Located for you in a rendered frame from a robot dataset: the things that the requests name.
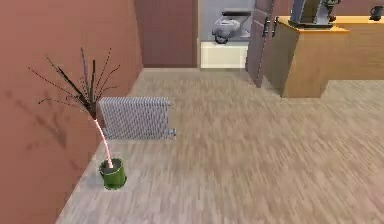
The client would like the grey ribbed radiator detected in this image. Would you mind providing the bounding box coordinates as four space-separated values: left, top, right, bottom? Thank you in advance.
96 96 177 141

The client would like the white toilet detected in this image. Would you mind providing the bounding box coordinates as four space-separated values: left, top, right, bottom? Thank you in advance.
211 9 254 45

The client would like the house plant in green pot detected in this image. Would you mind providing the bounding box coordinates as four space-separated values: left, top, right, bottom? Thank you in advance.
28 46 128 191

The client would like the wooden counter cabinet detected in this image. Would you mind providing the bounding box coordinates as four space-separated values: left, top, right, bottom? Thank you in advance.
263 15 384 99

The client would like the grey coffee machine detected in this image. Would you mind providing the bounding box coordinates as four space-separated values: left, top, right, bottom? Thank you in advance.
288 0 342 30

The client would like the dark kettle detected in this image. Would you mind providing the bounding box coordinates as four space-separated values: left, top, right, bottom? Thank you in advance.
369 5 384 22

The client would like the black door handle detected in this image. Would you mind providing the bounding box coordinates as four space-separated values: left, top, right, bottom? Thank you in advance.
261 16 271 38
271 16 280 38

